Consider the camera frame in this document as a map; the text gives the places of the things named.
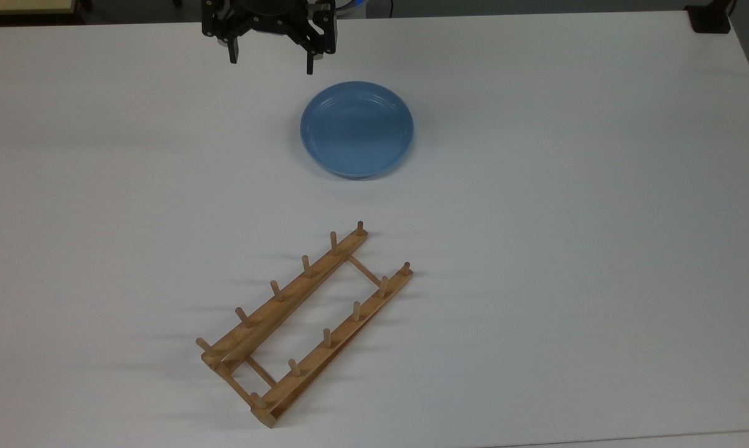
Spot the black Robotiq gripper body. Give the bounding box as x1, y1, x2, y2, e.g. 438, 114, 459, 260
216, 0, 316, 39

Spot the blue round plate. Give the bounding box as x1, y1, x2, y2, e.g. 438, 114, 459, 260
300, 81, 414, 180

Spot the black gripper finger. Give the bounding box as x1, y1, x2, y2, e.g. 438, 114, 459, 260
202, 0, 241, 65
287, 0, 338, 75

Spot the wooden plate rack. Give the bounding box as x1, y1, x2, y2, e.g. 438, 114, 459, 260
195, 220, 413, 429

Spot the yellow wooden furniture edge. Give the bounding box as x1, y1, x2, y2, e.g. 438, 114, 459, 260
0, 0, 80, 17

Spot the black table clamp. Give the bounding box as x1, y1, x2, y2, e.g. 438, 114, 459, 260
685, 0, 737, 34

